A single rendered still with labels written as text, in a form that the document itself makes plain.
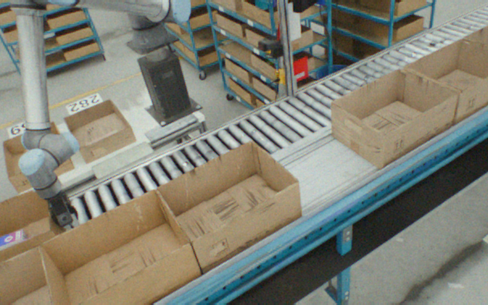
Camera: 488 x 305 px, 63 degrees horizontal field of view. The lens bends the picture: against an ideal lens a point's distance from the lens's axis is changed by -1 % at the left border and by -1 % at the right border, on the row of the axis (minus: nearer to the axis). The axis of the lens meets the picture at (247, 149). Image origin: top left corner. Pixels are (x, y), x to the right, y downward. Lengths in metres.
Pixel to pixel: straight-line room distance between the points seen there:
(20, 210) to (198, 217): 0.82
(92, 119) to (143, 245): 1.21
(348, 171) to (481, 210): 1.34
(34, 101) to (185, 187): 0.66
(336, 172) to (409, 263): 0.99
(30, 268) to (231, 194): 0.70
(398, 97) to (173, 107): 1.17
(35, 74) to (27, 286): 0.74
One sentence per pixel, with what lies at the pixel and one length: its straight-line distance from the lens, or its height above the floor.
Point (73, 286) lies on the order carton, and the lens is 1.47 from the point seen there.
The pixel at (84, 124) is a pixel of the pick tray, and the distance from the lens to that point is 2.50.
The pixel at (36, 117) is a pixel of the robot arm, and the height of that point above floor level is 1.22.
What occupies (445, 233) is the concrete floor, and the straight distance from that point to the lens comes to 2.58.
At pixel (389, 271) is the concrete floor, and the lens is 2.36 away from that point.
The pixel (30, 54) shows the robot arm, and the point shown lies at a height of 1.43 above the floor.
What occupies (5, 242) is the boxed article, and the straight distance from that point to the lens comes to 1.92.
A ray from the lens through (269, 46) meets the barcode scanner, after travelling 2.12.
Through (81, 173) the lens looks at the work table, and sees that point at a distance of 2.14.
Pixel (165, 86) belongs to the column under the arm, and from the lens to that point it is 2.20.
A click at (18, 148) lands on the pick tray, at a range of 2.53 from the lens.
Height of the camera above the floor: 1.94
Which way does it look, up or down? 38 degrees down
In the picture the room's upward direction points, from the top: 11 degrees counter-clockwise
